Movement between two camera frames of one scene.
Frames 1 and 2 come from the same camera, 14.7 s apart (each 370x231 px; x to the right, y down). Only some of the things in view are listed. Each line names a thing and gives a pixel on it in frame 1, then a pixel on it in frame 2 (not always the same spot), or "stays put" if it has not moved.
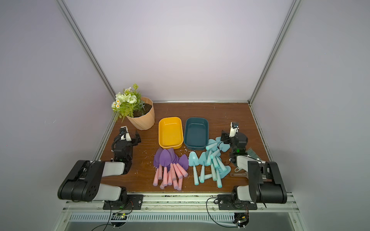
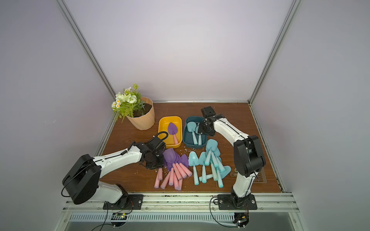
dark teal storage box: x=196 y=133 stays put
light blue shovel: x=193 y=161 -> x=191 y=127
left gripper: x=134 y=141 -> x=152 y=167
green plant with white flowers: x=128 y=104 stays put
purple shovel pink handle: x=165 y=160 -> x=172 y=129
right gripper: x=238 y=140 -> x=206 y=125
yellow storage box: x=170 y=133 stays put
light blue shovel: x=202 y=161 -> x=193 y=160
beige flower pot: x=143 y=120 stays put
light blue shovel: x=212 y=145 -> x=200 y=135
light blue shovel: x=222 y=147 -> x=213 y=151
